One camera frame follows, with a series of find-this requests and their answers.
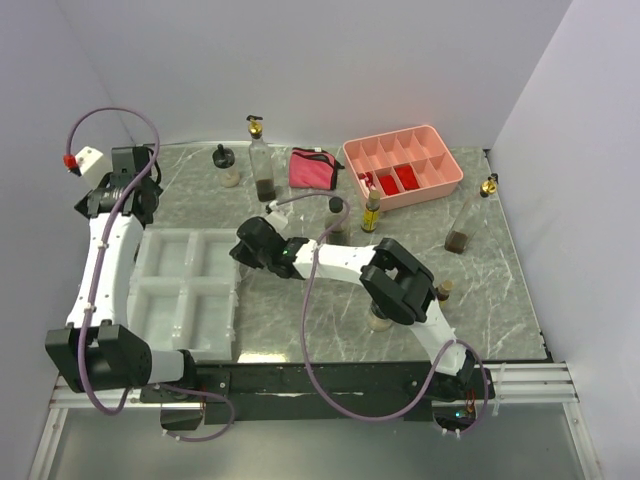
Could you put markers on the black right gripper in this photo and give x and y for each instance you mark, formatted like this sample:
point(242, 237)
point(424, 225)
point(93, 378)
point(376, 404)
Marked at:
point(240, 253)

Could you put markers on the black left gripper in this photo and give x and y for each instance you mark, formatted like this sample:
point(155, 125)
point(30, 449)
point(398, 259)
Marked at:
point(81, 205)

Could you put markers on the white plastic divided tray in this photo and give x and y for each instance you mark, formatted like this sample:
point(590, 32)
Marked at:
point(183, 292)

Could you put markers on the round shaker black spout lid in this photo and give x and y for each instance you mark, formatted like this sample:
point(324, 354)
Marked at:
point(225, 163)

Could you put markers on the shaker jar chrome black lid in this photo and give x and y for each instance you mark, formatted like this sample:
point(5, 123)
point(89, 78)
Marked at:
point(376, 320)

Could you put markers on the small yellow label bottle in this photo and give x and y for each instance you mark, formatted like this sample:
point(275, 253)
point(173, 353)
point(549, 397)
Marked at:
point(443, 290)

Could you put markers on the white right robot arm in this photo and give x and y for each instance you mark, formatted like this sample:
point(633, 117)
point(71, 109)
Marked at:
point(400, 287)

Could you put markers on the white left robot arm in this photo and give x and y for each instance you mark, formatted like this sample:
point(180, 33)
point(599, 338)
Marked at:
point(115, 357)

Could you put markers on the dark soy sauce bottle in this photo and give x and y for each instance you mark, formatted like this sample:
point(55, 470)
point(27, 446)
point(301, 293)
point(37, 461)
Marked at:
point(338, 233)

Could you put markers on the pink cloth black trim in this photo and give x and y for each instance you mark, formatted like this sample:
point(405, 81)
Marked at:
point(313, 169)

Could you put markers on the tall glass oil bottle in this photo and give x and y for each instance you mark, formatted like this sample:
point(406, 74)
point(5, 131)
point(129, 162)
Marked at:
point(260, 154)

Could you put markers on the yellow label sauce bottle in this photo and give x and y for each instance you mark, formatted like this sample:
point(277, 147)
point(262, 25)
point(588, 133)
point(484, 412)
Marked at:
point(371, 211)

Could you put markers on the red white striped cloth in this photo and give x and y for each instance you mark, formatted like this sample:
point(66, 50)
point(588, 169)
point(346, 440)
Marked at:
point(366, 182)

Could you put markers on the red cloth middle compartment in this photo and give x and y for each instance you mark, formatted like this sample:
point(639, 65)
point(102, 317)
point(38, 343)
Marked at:
point(389, 185)

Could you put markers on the red cloth compartment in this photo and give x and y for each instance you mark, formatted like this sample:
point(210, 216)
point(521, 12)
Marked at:
point(389, 185)
point(407, 177)

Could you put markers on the red cloth right compartment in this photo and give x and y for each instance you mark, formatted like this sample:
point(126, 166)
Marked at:
point(407, 177)

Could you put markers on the pink plastic divided box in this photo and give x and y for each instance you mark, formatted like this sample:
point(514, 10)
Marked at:
point(436, 169)

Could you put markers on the glass oil bottle gold spout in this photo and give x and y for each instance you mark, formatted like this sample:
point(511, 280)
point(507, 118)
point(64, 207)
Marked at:
point(471, 217)

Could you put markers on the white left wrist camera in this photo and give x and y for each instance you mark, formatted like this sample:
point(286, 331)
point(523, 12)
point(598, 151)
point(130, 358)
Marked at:
point(89, 164)

